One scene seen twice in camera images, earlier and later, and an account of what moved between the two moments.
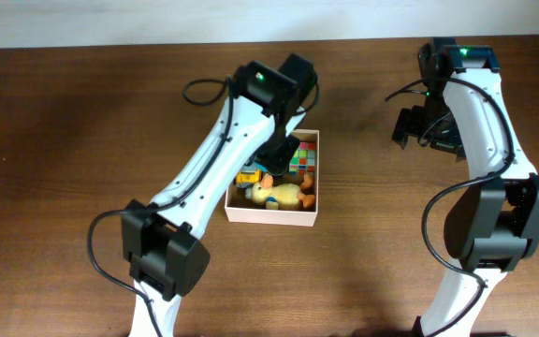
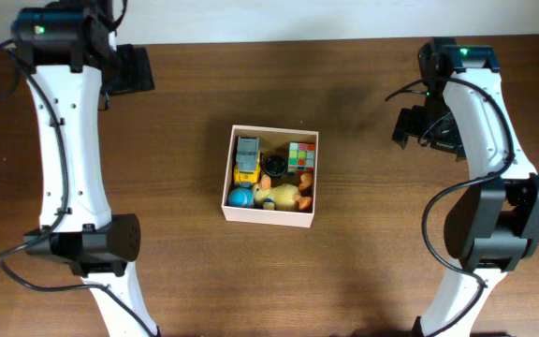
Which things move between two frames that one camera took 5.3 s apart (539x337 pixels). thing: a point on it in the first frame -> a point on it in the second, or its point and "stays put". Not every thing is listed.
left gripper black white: (280, 167) -> (145, 80)
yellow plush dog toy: (282, 196) stays put
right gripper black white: (407, 124) stays put
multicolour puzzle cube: (304, 159) stays put
